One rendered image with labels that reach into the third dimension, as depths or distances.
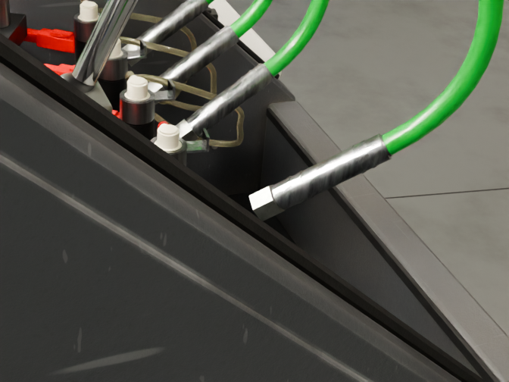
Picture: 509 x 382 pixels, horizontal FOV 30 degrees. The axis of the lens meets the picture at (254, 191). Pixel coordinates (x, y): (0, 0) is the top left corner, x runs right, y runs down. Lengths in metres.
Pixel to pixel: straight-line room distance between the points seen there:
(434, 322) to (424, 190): 1.98
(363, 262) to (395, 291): 0.06
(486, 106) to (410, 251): 2.50
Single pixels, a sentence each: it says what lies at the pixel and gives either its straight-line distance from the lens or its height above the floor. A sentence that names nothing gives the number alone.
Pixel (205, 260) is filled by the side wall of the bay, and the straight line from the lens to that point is 0.30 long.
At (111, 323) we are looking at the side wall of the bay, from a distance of 0.30.
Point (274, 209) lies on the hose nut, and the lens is 0.62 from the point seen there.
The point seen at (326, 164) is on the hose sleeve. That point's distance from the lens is 0.61.
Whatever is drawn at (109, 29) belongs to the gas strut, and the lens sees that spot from 0.29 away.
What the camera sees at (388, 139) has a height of 1.16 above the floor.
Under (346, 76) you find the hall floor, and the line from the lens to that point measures 3.40.
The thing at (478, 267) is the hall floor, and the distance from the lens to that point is 2.54.
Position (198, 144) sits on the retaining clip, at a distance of 0.70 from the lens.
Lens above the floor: 1.45
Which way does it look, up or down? 33 degrees down
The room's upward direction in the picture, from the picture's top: 5 degrees clockwise
